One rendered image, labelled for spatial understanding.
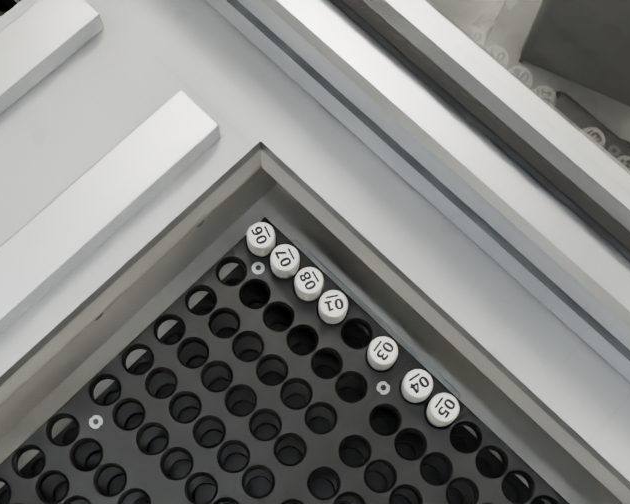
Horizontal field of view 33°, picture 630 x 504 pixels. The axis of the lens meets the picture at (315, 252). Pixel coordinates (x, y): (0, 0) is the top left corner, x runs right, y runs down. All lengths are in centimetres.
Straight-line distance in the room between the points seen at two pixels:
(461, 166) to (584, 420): 11
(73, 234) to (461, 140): 15
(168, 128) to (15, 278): 8
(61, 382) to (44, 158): 13
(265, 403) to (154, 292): 10
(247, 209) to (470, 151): 18
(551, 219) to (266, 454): 15
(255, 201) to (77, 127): 13
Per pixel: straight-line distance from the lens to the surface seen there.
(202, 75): 44
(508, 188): 38
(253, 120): 43
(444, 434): 45
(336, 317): 44
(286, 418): 44
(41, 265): 41
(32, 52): 45
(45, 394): 52
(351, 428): 44
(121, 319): 51
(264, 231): 45
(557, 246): 38
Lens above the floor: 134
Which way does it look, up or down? 71 degrees down
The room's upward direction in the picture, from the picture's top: 5 degrees clockwise
